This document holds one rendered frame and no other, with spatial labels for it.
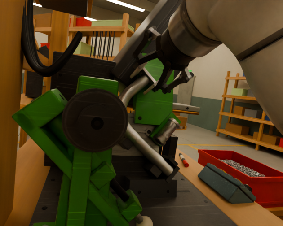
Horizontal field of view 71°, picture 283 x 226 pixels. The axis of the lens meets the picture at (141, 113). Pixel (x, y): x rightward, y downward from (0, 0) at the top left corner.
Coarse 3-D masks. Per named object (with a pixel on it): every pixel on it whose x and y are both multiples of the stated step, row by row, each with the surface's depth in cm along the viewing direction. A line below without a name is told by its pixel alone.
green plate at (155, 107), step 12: (156, 60) 60; (156, 72) 59; (144, 96) 57; (156, 96) 58; (168, 96) 59; (144, 108) 57; (156, 108) 58; (168, 108) 59; (144, 120) 56; (156, 120) 57
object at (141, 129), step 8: (128, 120) 57; (136, 128) 57; (144, 128) 58; (152, 128) 59; (144, 136) 58; (152, 144) 58; (112, 152) 54; (120, 152) 55; (128, 152) 55; (136, 152) 56
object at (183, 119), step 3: (177, 114) 744; (180, 117) 702; (183, 117) 710; (186, 117) 718; (180, 120) 704; (183, 120) 712; (186, 120) 720; (180, 123) 707; (183, 123) 715; (183, 126) 724; (186, 126) 723; (177, 129) 702; (180, 129) 709; (183, 129) 717
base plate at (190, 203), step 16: (48, 176) 54; (176, 176) 66; (48, 192) 46; (112, 192) 50; (192, 192) 56; (48, 208) 41; (144, 208) 45; (160, 208) 46; (176, 208) 47; (192, 208) 48; (208, 208) 49; (32, 224) 36; (160, 224) 40; (176, 224) 41; (192, 224) 42; (208, 224) 43; (224, 224) 43
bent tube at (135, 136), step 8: (144, 72) 54; (136, 80) 54; (144, 80) 54; (152, 80) 54; (128, 88) 52; (136, 88) 53; (120, 96) 52; (128, 96) 52; (128, 128) 50; (128, 136) 50; (136, 136) 51; (136, 144) 51; (144, 144) 51; (144, 152) 51; (152, 152) 51; (152, 160) 51; (160, 160) 51; (160, 168) 52; (168, 168) 52
